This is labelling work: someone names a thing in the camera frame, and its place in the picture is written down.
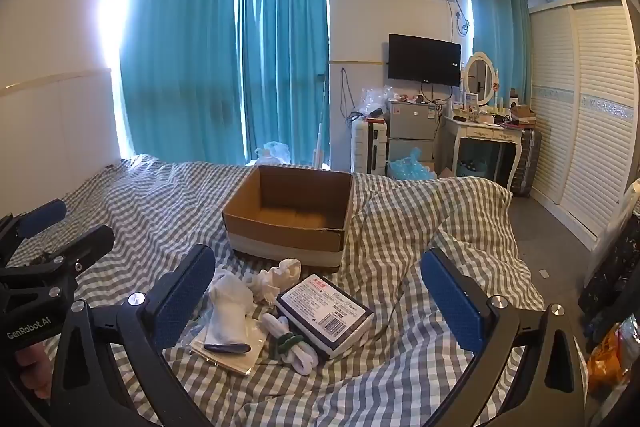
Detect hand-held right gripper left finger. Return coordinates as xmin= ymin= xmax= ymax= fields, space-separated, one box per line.
xmin=50 ymin=244 xmax=217 ymax=427

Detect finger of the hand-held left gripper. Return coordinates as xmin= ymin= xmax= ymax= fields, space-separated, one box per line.
xmin=0 ymin=199 xmax=67 ymax=258
xmin=29 ymin=225 xmax=116 ymax=281

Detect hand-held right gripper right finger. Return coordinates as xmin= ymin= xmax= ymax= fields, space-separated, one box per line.
xmin=420 ymin=248 xmax=589 ymax=427

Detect white sock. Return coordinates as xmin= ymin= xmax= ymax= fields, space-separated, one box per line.
xmin=206 ymin=269 xmax=257 ymax=355

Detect white cloth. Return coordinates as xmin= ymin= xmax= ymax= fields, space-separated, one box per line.
xmin=247 ymin=258 xmax=303 ymax=306

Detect brown cardboard box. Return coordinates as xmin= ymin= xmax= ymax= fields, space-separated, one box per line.
xmin=221 ymin=164 xmax=355 ymax=276

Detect white cable bundle green tie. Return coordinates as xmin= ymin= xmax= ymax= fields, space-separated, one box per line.
xmin=257 ymin=311 xmax=321 ymax=377

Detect blue white tissue pack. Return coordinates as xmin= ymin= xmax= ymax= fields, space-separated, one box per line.
xmin=275 ymin=273 xmax=376 ymax=361

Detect person's left hand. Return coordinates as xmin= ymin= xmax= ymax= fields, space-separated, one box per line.
xmin=14 ymin=341 xmax=55 ymax=402

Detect grey white checked blanket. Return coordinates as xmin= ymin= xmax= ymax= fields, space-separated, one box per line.
xmin=0 ymin=154 xmax=547 ymax=427

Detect flat clear plastic packet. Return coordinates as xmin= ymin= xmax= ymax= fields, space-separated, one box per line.
xmin=190 ymin=326 xmax=272 ymax=377

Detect blue plastic bags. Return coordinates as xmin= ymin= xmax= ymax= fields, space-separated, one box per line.
xmin=387 ymin=147 xmax=439 ymax=182

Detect orange plastic bag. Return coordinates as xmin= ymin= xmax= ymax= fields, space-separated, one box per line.
xmin=585 ymin=316 xmax=640 ymax=389

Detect silver suitcase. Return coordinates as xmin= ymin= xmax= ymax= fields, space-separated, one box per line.
xmin=510 ymin=129 xmax=543 ymax=198

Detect dark printed cloth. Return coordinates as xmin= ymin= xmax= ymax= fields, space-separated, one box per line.
xmin=577 ymin=214 xmax=640 ymax=344

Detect white plastic bag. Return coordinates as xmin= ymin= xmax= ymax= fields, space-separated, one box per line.
xmin=254 ymin=140 xmax=292 ymax=166

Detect white dressing table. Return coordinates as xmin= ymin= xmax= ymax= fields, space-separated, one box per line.
xmin=442 ymin=113 xmax=532 ymax=194

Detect white suitcase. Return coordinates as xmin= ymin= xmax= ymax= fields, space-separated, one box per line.
xmin=351 ymin=119 xmax=390 ymax=176

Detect grey mini fridge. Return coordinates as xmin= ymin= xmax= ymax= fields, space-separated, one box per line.
xmin=388 ymin=99 xmax=442 ymax=174

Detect wide teal curtain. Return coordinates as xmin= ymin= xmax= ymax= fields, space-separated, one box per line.
xmin=119 ymin=0 xmax=247 ymax=166

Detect small cardboard box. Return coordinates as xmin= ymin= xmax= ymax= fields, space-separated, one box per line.
xmin=510 ymin=104 xmax=537 ymax=126

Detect clear plastic bag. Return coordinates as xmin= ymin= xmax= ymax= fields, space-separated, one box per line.
xmin=357 ymin=87 xmax=392 ymax=118

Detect white oval mirror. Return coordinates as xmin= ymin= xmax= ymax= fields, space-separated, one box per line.
xmin=462 ymin=52 xmax=501 ymax=108

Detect white louvred wardrobe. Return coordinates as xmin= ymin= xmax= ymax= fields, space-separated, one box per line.
xmin=527 ymin=0 xmax=640 ymax=254

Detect narrow teal curtain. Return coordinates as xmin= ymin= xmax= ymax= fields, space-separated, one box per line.
xmin=239 ymin=0 xmax=332 ymax=168

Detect pale teal curtain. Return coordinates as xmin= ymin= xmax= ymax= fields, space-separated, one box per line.
xmin=462 ymin=0 xmax=534 ymax=108

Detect hanging dark cable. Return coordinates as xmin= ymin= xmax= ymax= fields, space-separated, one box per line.
xmin=339 ymin=67 xmax=352 ymax=124

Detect black wall television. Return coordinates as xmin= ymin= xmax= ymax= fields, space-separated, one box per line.
xmin=388 ymin=33 xmax=462 ymax=87

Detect air conditioner power cord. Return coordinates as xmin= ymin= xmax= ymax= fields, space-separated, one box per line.
xmin=451 ymin=0 xmax=472 ymax=36

